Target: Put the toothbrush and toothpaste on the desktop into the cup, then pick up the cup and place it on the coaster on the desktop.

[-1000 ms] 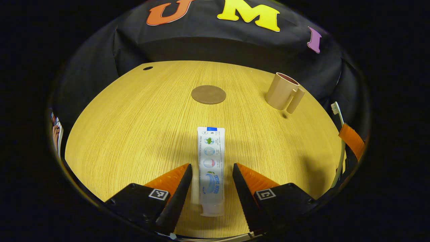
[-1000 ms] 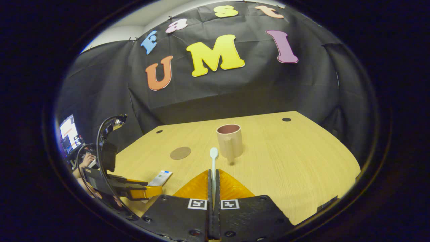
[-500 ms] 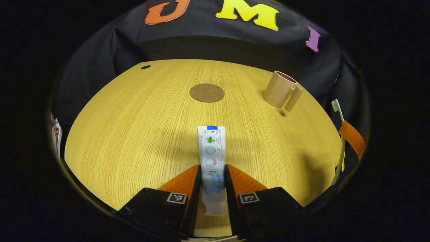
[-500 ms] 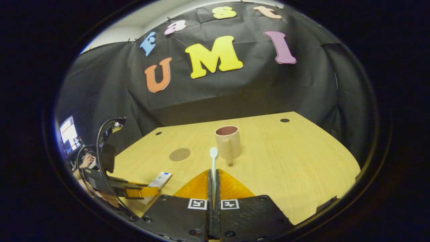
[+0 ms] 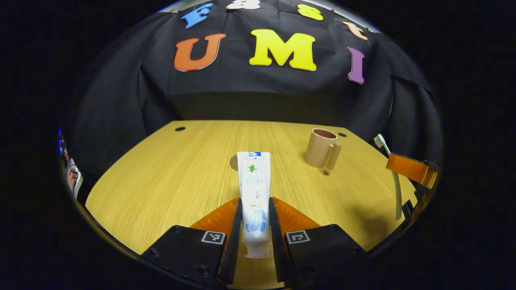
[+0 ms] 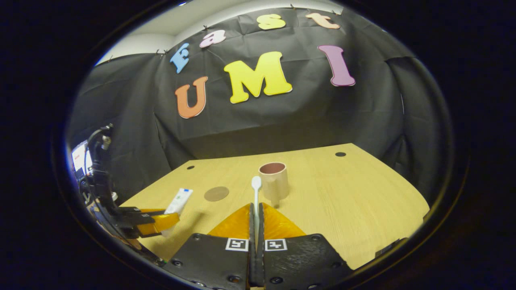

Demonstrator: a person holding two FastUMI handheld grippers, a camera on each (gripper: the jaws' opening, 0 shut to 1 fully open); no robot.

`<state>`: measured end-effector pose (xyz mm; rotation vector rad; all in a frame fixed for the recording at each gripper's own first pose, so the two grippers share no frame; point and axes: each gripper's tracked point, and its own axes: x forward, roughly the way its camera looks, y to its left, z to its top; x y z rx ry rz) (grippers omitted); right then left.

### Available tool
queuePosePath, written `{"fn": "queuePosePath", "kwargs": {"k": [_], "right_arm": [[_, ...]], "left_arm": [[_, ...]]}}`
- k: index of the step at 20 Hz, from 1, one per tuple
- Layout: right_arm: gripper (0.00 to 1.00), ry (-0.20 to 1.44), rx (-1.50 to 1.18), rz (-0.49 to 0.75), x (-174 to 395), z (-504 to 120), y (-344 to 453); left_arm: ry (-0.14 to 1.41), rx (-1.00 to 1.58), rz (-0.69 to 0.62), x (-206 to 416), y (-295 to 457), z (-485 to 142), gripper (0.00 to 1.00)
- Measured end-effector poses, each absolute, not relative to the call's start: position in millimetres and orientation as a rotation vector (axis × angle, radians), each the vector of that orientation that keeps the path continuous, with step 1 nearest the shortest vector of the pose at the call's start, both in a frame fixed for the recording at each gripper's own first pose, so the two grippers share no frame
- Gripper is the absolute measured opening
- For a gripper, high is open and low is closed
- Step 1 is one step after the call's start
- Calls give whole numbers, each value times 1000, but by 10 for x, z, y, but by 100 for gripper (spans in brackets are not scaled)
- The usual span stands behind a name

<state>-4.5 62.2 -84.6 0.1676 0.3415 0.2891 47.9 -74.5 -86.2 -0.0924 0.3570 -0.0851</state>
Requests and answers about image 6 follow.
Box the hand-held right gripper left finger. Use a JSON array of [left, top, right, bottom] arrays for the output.
[[171, 203, 258, 290]]

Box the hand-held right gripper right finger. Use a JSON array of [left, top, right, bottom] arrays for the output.
[[258, 203, 353, 290]]

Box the white toothpaste tube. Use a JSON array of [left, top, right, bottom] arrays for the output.
[[161, 188, 194, 238]]

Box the round brown coaster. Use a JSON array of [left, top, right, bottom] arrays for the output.
[[204, 186, 230, 202]]

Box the beige cup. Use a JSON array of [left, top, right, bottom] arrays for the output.
[[258, 162, 289, 208]]

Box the white toothbrush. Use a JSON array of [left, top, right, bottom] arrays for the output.
[[251, 176, 262, 250]]

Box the bright white monitor screen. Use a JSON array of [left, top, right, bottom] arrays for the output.
[[71, 140, 93, 176]]

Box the black backdrop cloth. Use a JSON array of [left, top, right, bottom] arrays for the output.
[[67, 6, 448, 210]]

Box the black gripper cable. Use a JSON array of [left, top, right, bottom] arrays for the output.
[[86, 123, 114, 162]]

